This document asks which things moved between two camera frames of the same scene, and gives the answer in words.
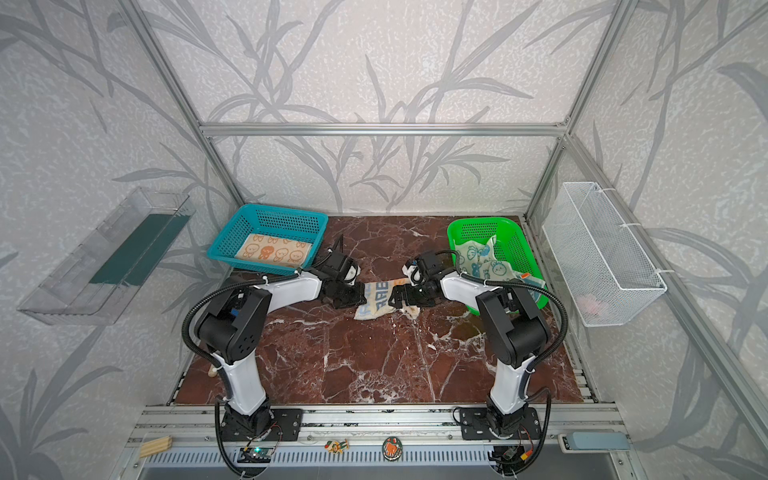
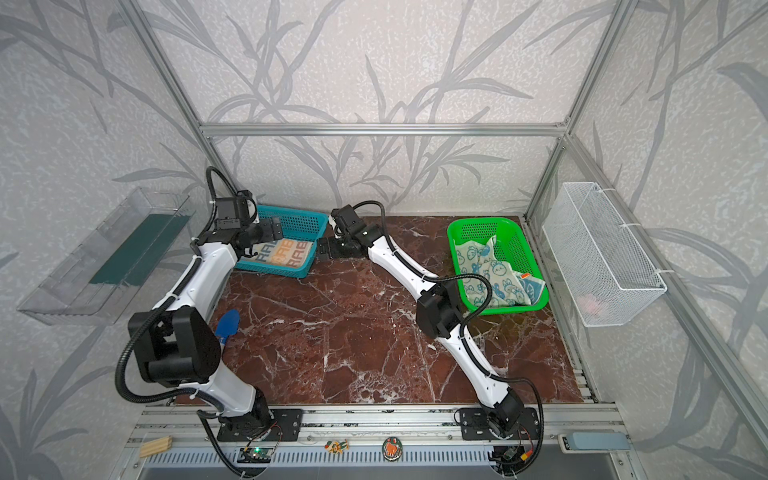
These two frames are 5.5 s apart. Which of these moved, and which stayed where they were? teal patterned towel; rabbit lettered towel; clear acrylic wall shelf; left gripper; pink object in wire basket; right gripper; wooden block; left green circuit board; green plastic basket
Moved: rabbit lettered towel; right gripper; left gripper
Stayed: clear acrylic wall shelf; green plastic basket; wooden block; pink object in wire basket; teal patterned towel; left green circuit board
